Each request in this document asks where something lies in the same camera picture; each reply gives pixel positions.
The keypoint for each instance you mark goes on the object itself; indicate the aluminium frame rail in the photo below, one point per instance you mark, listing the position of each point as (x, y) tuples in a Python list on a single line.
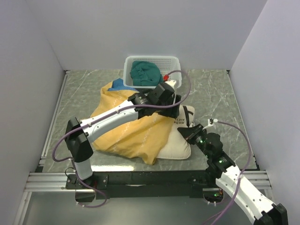
[(45, 182)]

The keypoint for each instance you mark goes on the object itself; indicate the cream pillow with bear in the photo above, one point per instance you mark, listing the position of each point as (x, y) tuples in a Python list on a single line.
[(176, 147)]

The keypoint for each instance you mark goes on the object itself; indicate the blue yellow Pikachu pillowcase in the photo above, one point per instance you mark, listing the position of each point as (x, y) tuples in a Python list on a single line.
[(143, 138)]

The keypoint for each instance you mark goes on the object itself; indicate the white plastic basket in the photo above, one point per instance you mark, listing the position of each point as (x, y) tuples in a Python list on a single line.
[(168, 65)]

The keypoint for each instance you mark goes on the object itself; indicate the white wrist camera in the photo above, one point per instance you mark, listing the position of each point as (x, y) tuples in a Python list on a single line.
[(211, 123), (170, 82)]

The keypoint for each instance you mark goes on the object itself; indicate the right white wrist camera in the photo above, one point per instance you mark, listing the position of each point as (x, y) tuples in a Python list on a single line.
[(211, 123)]

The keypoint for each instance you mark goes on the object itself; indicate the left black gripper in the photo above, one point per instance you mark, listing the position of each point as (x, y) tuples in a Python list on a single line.
[(173, 112)]

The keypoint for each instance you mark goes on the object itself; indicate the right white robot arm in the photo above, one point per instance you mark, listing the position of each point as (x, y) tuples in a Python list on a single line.
[(223, 171)]

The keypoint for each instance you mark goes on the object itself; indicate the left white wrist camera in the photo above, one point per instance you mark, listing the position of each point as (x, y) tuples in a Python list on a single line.
[(170, 82)]

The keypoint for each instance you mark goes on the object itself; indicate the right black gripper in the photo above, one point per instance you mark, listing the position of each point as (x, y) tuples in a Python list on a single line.
[(190, 132)]

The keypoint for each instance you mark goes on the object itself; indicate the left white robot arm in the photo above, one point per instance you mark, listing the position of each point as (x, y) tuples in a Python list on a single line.
[(80, 134)]

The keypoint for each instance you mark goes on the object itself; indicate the black base bar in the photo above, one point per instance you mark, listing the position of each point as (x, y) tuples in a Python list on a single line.
[(130, 184)]

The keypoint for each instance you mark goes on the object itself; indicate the green cloth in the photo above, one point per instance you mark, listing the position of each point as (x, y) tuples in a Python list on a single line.
[(145, 73)]

